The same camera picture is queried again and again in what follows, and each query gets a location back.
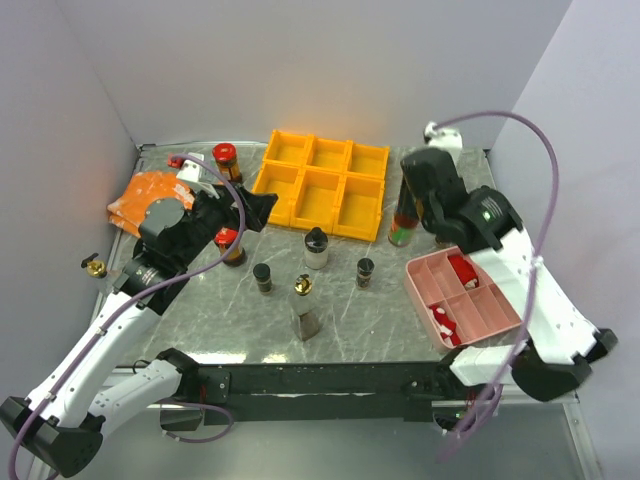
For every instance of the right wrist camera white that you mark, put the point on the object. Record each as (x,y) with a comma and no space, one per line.
(444,138)

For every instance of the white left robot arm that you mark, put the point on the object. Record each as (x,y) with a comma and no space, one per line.
(65,420)

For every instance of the orange white cloth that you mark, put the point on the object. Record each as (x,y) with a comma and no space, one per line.
(128,211)

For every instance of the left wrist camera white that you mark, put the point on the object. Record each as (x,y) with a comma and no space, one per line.
(192,174)

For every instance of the white powder bottle black cap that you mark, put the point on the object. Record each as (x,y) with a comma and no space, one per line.
(316,248)

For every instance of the glass oil bottle gold spout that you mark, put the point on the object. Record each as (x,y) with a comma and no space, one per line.
(305,318)

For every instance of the red santa toy front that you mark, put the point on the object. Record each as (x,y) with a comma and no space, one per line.
(446,327)

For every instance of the left small black cap shaker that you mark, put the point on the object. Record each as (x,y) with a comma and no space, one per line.
(262,276)

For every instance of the red santa toy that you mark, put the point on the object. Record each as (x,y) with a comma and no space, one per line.
(446,327)
(464,271)

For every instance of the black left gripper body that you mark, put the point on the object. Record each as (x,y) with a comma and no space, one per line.
(211,214)

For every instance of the yellow bin front right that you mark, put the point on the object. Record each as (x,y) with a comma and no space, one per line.
(359,208)

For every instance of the red santa toy back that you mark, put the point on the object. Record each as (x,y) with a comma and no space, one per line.
(464,271)

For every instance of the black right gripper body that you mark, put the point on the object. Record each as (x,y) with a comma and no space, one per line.
(426,215)

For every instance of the right small black cap shaker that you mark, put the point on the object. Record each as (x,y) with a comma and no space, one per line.
(365,268)

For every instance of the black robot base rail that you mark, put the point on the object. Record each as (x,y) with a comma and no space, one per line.
(335,391)

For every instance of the yellow bin back left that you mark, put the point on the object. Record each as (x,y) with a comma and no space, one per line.
(287,149)

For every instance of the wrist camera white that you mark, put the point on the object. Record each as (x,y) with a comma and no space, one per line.
(192,174)
(444,138)

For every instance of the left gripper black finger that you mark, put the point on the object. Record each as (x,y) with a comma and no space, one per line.
(257,208)
(233,203)

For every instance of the red lid sauce jar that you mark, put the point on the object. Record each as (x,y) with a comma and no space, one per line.
(224,240)
(225,157)

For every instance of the red lid sauce jar front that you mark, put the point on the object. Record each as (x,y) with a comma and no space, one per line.
(224,240)

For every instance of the small black cap shaker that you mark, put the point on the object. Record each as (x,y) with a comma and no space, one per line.
(262,276)
(365,268)

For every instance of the pink divided organizer tray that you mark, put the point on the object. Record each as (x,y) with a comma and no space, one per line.
(480,313)

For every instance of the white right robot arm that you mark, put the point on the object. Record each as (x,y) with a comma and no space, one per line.
(556,345)

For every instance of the red lid sauce jar back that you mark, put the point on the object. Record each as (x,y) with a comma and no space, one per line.
(225,157)

